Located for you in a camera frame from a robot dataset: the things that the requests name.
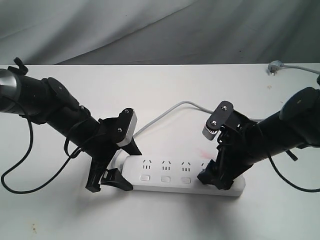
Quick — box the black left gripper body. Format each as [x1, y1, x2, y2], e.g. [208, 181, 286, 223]
[84, 107, 134, 193]

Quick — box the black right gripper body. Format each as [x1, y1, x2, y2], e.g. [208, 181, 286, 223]
[197, 100, 258, 190]

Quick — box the white five-socket power strip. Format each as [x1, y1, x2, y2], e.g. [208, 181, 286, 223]
[122, 155, 246, 197]

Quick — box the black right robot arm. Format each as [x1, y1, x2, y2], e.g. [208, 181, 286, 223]
[197, 87, 320, 193]

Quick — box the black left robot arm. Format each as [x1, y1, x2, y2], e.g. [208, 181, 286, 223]
[0, 58, 141, 193]

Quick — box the grey plug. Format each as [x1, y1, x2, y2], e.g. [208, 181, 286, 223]
[267, 60, 286, 76]

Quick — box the grey backdrop cloth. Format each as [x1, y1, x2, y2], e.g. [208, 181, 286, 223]
[0, 0, 320, 65]

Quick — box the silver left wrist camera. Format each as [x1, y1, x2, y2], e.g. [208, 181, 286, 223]
[116, 111, 138, 147]

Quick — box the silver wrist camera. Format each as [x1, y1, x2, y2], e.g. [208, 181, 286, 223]
[116, 111, 138, 147]
[202, 121, 221, 141]

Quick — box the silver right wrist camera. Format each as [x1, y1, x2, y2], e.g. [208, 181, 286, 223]
[202, 121, 221, 141]

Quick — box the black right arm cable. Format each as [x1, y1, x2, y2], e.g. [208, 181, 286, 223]
[264, 147, 320, 193]

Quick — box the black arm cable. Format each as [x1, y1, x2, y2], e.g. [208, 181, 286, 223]
[0, 99, 88, 194]
[264, 147, 320, 193]

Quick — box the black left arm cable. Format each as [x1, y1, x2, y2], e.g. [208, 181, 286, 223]
[0, 99, 88, 194]

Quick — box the grey power cord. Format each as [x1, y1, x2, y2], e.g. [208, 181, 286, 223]
[110, 64, 320, 173]

